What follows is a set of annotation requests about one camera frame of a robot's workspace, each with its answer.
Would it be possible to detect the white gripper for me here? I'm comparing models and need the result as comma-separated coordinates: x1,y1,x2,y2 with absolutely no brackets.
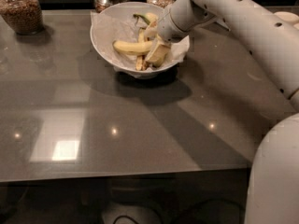
143,21,171,63

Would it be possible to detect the yellow banana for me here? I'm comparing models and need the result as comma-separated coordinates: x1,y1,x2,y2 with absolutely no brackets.
134,13,163,68
112,40,152,56

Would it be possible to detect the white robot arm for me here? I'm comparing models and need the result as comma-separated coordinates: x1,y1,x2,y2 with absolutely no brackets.
158,0,299,224

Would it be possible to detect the brown banana peel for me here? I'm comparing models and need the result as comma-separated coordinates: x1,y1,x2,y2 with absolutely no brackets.
135,28,148,71

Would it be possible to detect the white bowl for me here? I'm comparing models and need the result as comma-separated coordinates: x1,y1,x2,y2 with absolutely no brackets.
89,1,191,80

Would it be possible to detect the white paper liner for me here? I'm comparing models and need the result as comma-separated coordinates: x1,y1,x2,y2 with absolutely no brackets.
90,11,190,74

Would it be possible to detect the left glass grain jar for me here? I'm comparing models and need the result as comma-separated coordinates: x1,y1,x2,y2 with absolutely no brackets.
0,0,44,35

